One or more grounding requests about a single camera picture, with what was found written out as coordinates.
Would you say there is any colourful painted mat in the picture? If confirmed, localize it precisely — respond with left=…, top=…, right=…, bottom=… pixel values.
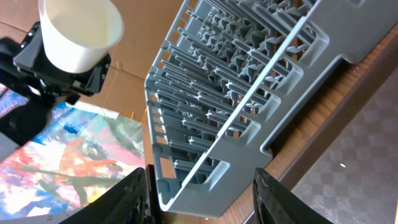
left=1, top=103, right=145, bottom=220

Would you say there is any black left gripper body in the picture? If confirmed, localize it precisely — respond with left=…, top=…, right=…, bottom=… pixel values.
left=12, top=21, right=112, bottom=105

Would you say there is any white cup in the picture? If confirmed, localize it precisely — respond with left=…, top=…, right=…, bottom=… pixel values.
left=38, top=0, right=124, bottom=73

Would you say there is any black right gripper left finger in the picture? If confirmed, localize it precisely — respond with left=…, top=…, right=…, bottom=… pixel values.
left=60, top=167, right=146, bottom=224

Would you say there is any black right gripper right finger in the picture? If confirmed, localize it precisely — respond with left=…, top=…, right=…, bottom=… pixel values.
left=252, top=168, right=333, bottom=224

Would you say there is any grey dishwasher rack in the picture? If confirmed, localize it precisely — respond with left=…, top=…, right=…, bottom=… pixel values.
left=145, top=0, right=397, bottom=218

